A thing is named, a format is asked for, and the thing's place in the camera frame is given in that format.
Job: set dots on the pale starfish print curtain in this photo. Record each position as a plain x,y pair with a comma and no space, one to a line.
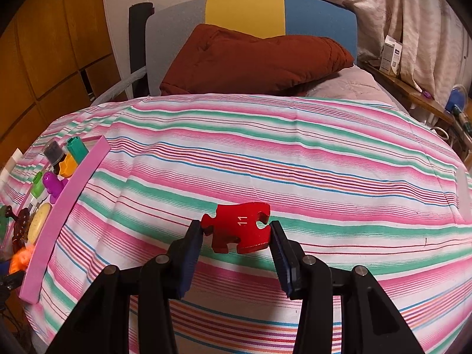
405,7

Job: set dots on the wooden side shelf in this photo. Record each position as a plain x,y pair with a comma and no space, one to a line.
413,88

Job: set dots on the grey plastic block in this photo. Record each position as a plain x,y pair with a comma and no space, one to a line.
53,152

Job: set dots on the rust brown pillow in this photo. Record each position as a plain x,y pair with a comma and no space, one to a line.
239,62

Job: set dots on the green plastic toy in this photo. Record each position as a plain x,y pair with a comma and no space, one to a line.
38,186

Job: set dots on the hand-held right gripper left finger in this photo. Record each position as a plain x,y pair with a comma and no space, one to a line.
188,261

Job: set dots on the orange toothed plastic piece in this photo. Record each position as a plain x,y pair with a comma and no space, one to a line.
20,260

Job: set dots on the small purple object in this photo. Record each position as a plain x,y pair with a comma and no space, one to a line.
427,94

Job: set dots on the brown wooden massager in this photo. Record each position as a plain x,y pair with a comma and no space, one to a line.
21,226

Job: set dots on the white box with blue label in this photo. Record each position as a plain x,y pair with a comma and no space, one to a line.
396,59

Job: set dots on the purple plastic toy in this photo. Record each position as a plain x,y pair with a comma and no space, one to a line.
53,186

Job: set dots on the orange plastic toy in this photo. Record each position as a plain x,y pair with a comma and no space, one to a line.
66,166

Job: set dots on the teal plastic spool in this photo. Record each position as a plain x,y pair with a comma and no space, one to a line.
77,149

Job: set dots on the red wooden puzzle piece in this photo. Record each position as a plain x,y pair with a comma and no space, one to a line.
236,228

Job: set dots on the pale pink pillow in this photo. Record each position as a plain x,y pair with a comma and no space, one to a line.
350,84

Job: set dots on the grey yellow blue headboard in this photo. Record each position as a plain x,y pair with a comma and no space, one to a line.
243,11

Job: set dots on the yellow carved oval block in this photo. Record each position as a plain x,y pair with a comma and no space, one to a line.
38,223

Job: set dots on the white foam wrapped bar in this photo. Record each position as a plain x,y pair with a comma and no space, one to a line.
125,81

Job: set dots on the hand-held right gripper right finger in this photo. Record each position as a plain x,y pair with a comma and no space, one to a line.
285,265

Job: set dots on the pink green striped blanket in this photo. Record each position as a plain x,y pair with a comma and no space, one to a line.
295,155

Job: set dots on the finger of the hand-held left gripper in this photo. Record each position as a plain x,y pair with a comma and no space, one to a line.
11,284

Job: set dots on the blue white device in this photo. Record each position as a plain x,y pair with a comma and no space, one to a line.
455,99

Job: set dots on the plain white box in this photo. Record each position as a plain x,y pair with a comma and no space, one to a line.
385,53

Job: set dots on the wooden wardrobe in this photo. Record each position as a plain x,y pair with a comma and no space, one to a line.
55,44

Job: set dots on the pink shallow tray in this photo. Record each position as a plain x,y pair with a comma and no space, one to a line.
62,210

